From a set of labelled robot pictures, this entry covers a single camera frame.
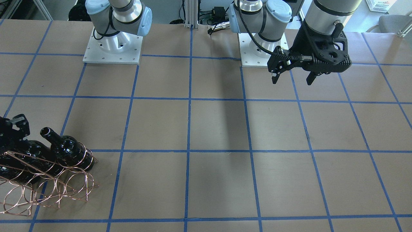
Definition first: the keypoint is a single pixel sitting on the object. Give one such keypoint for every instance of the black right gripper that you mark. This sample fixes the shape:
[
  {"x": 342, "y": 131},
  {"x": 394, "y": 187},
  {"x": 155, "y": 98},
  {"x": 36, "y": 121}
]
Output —
[{"x": 9, "y": 132}]

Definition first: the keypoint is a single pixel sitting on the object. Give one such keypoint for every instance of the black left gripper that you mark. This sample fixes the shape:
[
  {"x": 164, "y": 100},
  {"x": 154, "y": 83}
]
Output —
[{"x": 301, "y": 43}]

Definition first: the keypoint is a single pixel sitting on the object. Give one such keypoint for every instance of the dark wine bottle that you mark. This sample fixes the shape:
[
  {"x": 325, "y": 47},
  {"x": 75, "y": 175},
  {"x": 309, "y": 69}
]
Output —
[
  {"x": 68, "y": 151},
  {"x": 37, "y": 158}
]

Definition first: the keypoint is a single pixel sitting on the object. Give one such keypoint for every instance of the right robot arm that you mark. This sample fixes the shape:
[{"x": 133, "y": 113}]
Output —
[{"x": 43, "y": 75}]

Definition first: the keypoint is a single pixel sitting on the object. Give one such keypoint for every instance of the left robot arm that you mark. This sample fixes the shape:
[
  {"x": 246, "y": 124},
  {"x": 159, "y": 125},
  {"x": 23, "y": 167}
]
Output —
[{"x": 269, "y": 19}]

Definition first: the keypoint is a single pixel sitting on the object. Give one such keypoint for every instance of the dark wine bottle in rack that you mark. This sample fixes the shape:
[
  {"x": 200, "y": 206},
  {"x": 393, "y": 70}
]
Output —
[{"x": 68, "y": 151}]

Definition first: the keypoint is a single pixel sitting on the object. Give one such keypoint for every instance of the black power adapter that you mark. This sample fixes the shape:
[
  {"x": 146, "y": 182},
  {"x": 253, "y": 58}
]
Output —
[{"x": 218, "y": 13}]

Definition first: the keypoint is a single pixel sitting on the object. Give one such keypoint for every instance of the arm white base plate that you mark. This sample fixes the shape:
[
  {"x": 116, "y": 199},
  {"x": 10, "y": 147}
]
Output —
[
  {"x": 112, "y": 48},
  {"x": 254, "y": 57}
]

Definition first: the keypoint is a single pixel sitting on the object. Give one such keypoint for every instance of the copper wire wine rack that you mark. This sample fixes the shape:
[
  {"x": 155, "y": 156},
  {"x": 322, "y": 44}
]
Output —
[{"x": 72, "y": 183}]

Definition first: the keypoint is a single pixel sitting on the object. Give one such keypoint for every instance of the aluminium frame post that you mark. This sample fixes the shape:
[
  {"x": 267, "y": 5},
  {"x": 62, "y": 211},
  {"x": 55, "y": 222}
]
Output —
[{"x": 191, "y": 13}]

